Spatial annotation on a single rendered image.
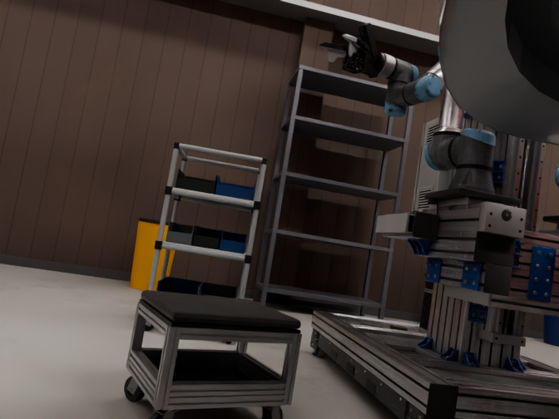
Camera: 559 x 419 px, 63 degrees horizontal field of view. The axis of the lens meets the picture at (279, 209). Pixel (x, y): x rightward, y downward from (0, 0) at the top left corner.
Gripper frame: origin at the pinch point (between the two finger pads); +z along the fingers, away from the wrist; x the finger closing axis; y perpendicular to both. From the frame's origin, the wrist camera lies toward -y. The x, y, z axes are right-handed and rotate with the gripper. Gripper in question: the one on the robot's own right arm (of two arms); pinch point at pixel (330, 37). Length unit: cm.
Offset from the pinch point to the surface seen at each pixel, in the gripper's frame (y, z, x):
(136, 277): 150, 3, 255
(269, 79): -54, -94, 306
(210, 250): 91, -5, 95
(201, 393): 108, 27, -26
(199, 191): 62, 4, 107
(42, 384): 127, 64, 16
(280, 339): 93, 6, -22
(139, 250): 128, 5, 259
